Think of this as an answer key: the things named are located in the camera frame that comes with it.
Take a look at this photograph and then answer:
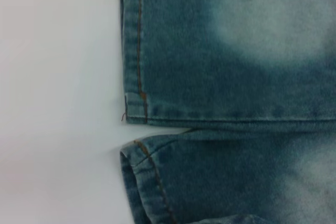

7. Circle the blue washed denim shorts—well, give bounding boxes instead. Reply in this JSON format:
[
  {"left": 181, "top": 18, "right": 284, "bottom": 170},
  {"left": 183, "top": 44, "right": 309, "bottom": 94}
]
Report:
[{"left": 118, "top": 0, "right": 336, "bottom": 224}]

